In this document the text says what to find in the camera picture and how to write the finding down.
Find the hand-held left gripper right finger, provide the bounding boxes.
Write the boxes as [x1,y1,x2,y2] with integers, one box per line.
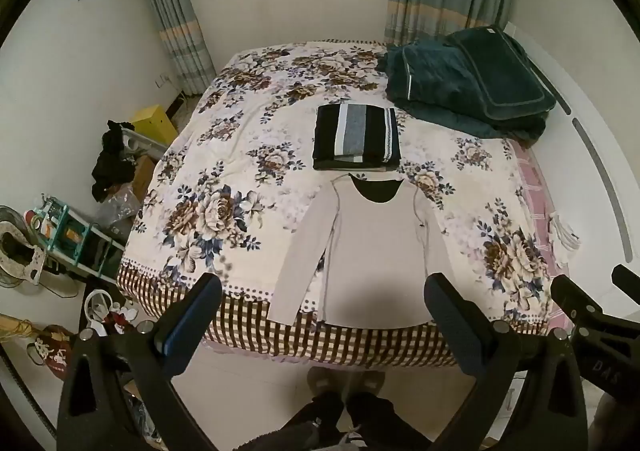
[423,272,590,451]

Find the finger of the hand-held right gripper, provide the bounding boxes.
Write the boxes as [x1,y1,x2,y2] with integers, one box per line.
[550,274,607,332]
[611,263,640,306]

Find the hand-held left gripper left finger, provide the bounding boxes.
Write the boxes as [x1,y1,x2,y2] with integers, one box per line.
[56,272,223,451]

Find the beige long-sleeve shirt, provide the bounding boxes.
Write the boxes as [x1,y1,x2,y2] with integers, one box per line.
[267,172,458,328]

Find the person's right forearm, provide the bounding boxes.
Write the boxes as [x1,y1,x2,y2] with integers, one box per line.
[590,393,632,451]

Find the pile of black clothes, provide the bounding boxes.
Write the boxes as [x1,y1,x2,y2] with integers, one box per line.
[91,120,139,203]

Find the folded black grey striped clothes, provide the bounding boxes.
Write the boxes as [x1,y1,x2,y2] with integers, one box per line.
[312,103,402,171]

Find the white cloth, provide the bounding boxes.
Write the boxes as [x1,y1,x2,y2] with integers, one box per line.
[546,210,584,273]

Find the pink checked mattress sheet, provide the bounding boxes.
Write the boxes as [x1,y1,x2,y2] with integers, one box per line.
[509,137,577,334]

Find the person's legs in black pants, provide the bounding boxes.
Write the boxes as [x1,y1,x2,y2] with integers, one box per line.
[272,390,433,451]

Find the red round hand fan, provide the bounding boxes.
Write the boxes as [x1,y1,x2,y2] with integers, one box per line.
[26,324,77,380]

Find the teal storage rack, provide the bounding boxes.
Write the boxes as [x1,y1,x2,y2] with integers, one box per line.
[34,193,127,283]

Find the clear plastic bag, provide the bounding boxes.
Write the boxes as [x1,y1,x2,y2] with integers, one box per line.
[94,182,144,233]

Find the white bed headboard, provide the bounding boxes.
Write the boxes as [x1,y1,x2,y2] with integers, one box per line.
[504,20,640,284]

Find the cardboard box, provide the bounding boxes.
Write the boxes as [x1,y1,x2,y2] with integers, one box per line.
[132,154,162,198]

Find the floral bedsheet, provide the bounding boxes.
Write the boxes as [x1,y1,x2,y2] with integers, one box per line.
[116,38,572,368]

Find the electric fan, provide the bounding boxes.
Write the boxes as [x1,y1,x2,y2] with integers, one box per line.
[0,204,50,290]

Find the yellow box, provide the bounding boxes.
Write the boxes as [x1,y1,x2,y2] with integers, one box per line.
[130,104,180,148]

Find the dark green pillow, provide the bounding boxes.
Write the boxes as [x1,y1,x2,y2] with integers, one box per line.
[446,25,558,123]

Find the dark green folded quilt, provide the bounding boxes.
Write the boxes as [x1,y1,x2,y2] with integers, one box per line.
[377,34,551,140]

